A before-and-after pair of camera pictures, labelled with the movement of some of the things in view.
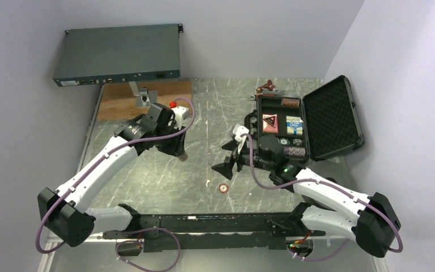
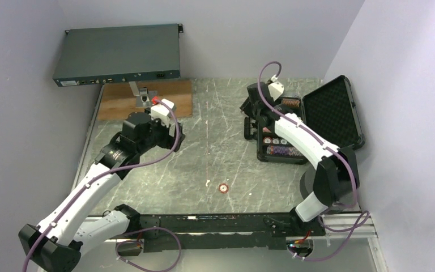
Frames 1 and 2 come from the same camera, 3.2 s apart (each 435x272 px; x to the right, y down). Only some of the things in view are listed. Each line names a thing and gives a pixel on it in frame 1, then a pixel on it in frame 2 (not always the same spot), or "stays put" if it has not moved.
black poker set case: (323, 124) stays put
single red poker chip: (223, 188) stays put
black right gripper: (225, 168) to (246, 107)
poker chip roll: (290, 102) stays put
